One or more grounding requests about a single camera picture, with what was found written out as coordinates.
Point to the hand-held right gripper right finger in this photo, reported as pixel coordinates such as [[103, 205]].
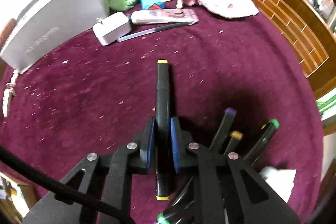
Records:
[[175, 145]]

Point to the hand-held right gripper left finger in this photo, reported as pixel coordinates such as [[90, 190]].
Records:
[[150, 142]]

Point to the black marker yellow cap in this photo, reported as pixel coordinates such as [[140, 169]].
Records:
[[162, 92]]

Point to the black marker purple cap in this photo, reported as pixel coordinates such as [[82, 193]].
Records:
[[223, 127]]

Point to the black marker orange cap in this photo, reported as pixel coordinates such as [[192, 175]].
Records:
[[233, 141]]

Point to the black marker bright green cap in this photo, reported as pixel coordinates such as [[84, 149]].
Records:
[[176, 205]]

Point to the white paper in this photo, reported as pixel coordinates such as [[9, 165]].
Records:
[[278, 182]]

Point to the clear black pen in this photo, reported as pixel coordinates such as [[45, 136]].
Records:
[[157, 29]]

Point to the white charger box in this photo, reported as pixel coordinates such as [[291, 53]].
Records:
[[111, 28]]

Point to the clear plastic packet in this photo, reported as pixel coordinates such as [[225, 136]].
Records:
[[162, 16]]

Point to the blue small object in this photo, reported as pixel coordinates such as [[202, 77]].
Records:
[[151, 1]]

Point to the grey flat box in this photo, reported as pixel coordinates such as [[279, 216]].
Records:
[[52, 22]]

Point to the wooden brick-pattern counter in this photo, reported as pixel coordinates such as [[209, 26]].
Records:
[[288, 16]]

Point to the bamboo wall poster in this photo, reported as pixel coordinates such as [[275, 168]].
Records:
[[325, 108]]

